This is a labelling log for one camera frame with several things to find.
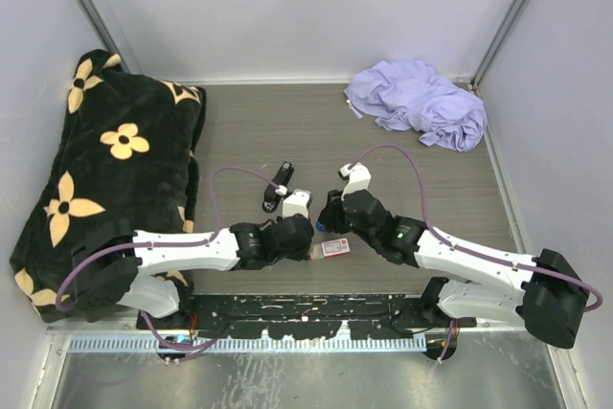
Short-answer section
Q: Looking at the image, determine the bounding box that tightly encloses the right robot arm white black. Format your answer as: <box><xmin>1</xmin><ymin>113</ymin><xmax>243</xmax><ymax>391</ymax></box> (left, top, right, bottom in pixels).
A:
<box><xmin>318</xmin><ymin>190</ymin><xmax>589</xmax><ymax>349</ymax></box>

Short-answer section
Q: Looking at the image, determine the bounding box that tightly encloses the lavender crumpled cloth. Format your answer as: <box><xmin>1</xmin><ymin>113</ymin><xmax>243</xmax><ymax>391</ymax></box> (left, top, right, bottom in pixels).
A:
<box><xmin>344</xmin><ymin>59</ymin><xmax>488</xmax><ymax>152</ymax></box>

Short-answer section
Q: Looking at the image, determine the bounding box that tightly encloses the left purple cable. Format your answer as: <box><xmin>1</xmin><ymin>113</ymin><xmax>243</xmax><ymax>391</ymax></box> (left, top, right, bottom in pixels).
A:
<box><xmin>55</xmin><ymin>167</ymin><xmax>288</xmax><ymax>362</ymax></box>

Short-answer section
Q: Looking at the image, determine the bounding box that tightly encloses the black floral blanket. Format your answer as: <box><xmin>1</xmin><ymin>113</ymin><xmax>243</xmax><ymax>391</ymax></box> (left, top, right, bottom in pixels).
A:
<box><xmin>10</xmin><ymin>50</ymin><xmax>207</xmax><ymax>324</ymax></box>

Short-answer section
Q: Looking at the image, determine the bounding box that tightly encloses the red white staple box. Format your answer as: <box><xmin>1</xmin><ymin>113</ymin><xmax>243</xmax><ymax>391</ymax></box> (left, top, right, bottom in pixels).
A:
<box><xmin>309</xmin><ymin>238</ymin><xmax>351</xmax><ymax>261</ymax></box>

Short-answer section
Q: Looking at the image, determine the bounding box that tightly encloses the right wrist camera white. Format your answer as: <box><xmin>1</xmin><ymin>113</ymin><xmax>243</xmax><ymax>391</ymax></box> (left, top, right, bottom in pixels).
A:
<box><xmin>338</xmin><ymin>162</ymin><xmax>372</xmax><ymax>198</ymax></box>

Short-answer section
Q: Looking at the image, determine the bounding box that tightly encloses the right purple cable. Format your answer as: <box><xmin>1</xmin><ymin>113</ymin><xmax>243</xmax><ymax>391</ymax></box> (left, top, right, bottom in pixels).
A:
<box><xmin>349</xmin><ymin>143</ymin><xmax>603</xmax><ymax>362</ymax></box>

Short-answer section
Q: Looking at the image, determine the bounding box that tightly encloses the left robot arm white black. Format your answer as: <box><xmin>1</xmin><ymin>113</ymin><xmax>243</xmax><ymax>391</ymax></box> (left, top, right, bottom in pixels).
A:
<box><xmin>68</xmin><ymin>215</ymin><xmax>314</xmax><ymax>329</ymax></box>

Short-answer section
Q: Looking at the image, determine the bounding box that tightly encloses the white cable duct strip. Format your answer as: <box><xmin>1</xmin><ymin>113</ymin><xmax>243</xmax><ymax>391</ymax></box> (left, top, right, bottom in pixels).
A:
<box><xmin>67</xmin><ymin>334</ymin><xmax>427</xmax><ymax>353</ymax></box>

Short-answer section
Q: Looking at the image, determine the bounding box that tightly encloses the purple cable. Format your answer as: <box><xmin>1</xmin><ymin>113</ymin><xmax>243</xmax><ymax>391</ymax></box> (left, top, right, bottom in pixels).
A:
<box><xmin>55</xmin><ymin>167</ymin><xmax>288</xmax><ymax>362</ymax></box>
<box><xmin>349</xmin><ymin>143</ymin><xmax>603</xmax><ymax>362</ymax></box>

